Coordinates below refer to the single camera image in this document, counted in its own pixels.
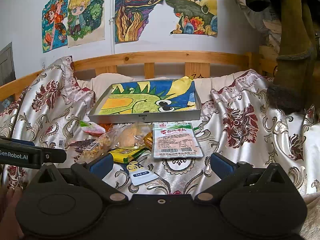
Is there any person left hand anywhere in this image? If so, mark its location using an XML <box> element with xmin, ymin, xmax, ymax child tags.
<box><xmin>1</xmin><ymin>187</ymin><xmax>24</xmax><ymax>239</ymax></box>

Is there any olive plush toy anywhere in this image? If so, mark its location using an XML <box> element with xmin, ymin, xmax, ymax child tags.
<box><xmin>267</xmin><ymin>0</ymin><xmax>317</xmax><ymax>114</ymax></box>

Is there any metal tray with drawing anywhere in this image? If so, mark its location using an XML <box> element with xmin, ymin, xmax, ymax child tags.
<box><xmin>88</xmin><ymin>76</ymin><xmax>201</xmax><ymax>124</ymax></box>

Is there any white green snack packet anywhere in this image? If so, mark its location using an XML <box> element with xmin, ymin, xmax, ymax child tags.
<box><xmin>152</xmin><ymin>121</ymin><xmax>203</xmax><ymax>159</ymax></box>

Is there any white wall pipe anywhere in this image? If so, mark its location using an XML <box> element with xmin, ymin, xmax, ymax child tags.
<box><xmin>109</xmin><ymin>0</ymin><xmax>115</xmax><ymax>55</ymax></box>

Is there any clear nut bar packet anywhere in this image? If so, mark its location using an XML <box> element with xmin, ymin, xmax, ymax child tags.
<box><xmin>77</xmin><ymin>127</ymin><xmax>120</xmax><ymax>163</ymax></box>

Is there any blue white sachet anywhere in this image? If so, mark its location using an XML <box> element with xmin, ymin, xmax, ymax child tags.
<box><xmin>126</xmin><ymin>161</ymin><xmax>159</xmax><ymax>186</ymax></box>

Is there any pink green white packet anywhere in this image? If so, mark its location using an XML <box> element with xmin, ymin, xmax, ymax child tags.
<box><xmin>79</xmin><ymin>120</ymin><xmax>106</xmax><ymax>136</ymax></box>

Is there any floral satin bedspread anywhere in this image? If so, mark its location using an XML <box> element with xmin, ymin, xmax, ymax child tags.
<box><xmin>1</xmin><ymin>56</ymin><xmax>319</xmax><ymax>196</ymax></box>

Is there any clear pastry bag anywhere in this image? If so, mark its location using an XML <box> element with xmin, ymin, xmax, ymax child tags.
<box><xmin>114</xmin><ymin>122</ymin><xmax>152</xmax><ymax>150</ymax></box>

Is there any landscape drawing poster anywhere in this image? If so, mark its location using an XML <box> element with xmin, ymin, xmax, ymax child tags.
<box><xmin>165</xmin><ymin>0</ymin><xmax>218</xmax><ymax>36</ymax></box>

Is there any yellow snack bar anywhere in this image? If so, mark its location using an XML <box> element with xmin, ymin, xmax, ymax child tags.
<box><xmin>108</xmin><ymin>147</ymin><xmax>149</xmax><ymax>164</ymax></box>

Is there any swirly night drawing poster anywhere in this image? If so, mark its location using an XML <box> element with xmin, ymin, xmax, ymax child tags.
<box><xmin>114</xmin><ymin>0</ymin><xmax>163</xmax><ymax>43</ymax></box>

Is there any girl drawing poster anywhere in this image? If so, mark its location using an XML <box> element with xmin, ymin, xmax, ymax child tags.
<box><xmin>42</xmin><ymin>0</ymin><xmax>68</xmax><ymax>53</ymax></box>

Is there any wooden bed rail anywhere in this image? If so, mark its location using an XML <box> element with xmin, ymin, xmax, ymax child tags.
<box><xmin>0</xmin><ymin>50</ymin><xmax>281</xmax><ymax>103</ymax></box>

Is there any blond boy drawing poster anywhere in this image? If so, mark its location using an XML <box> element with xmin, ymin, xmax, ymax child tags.
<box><xmin>67</xmin><ymin>0</ymin><xmax>105</xmax><ymax>47</ymax></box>

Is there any gold duck snack packet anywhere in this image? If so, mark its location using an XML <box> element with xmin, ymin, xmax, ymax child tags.
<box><xmin>143</xmin><ymin>132</ymin><xmax>153</xmax><ymax>150</ymax></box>

